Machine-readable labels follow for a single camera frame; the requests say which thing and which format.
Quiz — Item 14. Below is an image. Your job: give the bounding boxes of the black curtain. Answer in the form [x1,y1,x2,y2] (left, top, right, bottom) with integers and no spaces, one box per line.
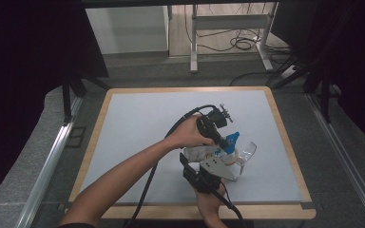
[270,0,365,156]
[0,0,110,213]

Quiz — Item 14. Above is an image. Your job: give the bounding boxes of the white cabinet panel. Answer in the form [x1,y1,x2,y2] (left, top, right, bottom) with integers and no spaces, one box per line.
[85,5,169,55]

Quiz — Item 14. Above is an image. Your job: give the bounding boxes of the long black floor cable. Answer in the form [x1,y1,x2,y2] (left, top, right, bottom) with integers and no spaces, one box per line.
[228,70,279,87]

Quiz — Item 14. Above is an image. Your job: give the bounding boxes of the black stand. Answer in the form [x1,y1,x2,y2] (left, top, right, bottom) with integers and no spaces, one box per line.
[303,63,341,124]
[61,70,112,124]

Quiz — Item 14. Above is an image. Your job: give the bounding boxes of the white metal desk frame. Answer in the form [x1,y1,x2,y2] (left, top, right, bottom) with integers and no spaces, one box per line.
[189,3,279,74]

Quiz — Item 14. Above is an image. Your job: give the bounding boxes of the person's right hand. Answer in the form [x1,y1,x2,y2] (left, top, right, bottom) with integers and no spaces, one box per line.
[195,182,228,220]

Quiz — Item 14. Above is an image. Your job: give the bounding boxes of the white table mat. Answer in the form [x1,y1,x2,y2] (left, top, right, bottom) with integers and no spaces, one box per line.
[75,89,303,205]

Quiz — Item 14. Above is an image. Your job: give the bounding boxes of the right hand-held gripper black cable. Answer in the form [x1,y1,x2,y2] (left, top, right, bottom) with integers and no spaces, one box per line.
[202,180,246,228]

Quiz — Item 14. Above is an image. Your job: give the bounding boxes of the white pouch with blue cap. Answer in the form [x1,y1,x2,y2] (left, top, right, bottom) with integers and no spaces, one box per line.
[182,131,241,163]

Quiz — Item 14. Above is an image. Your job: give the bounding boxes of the coiled black floor cables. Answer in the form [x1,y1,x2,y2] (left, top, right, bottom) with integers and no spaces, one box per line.
[199,28,267,53]

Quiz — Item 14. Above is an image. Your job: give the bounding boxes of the black floor bracket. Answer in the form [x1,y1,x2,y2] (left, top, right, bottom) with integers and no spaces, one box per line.
[66,125,87,149]

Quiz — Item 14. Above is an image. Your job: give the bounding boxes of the person's left hand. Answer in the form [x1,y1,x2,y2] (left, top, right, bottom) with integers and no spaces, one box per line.
[164,113,217,150]

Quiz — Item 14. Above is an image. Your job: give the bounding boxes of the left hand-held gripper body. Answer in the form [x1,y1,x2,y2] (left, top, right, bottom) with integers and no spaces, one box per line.
[196,104,235,141]

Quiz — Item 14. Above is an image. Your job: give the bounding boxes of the aluminium rail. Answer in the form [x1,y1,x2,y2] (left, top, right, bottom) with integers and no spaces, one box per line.
[305,93,365,228]
[15,94,85,228]

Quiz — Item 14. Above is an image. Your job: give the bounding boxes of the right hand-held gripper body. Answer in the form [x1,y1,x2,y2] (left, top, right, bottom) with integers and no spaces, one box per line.
[179,152,238,195]

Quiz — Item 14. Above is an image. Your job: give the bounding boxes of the white power strip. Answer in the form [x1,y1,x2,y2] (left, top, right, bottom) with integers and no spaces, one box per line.
[279,65,298,79]

